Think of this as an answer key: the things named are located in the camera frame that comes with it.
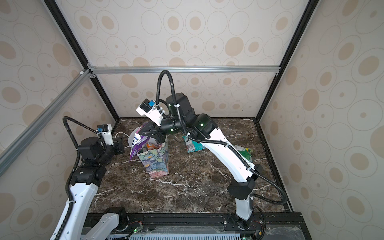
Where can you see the purple snack packet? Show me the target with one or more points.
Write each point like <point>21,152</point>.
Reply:
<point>152,146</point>

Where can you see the black vertical frame post left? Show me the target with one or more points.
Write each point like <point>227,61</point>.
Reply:
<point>59,18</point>

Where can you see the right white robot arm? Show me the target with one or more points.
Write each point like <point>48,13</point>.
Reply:
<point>204,130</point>

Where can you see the black vertical frame post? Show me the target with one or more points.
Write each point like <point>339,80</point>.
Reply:
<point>59,18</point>
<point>302,25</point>

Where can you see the teal snack packet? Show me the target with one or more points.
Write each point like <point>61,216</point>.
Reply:
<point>193,146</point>

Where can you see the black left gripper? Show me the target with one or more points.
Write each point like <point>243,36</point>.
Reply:
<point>119,143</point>

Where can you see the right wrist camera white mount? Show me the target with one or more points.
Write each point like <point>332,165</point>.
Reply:
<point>150,109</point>

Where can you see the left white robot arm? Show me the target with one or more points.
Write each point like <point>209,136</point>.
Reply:
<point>83,184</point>

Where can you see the pink Fox's candy packet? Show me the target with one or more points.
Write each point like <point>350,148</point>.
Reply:
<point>137,141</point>

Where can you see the aluminium left side rail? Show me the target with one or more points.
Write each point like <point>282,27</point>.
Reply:
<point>25,138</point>

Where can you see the black vertical frame post right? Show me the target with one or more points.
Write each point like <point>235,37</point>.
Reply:
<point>302,25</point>

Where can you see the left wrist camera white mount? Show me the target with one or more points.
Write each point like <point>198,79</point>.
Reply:
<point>105,132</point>

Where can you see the green snack packet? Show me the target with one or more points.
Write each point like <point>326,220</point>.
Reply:
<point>245,152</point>

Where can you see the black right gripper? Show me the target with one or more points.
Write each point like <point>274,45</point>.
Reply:
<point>152,131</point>

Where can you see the aluminium horizontal back rail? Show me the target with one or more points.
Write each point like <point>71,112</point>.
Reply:
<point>185,70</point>

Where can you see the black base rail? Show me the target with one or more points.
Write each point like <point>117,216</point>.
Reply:
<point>212,226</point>

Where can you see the colourful painted paper bag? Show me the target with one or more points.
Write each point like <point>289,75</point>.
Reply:
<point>156,162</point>

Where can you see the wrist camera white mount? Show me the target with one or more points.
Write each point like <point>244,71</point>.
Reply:
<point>105,132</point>
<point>150,109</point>

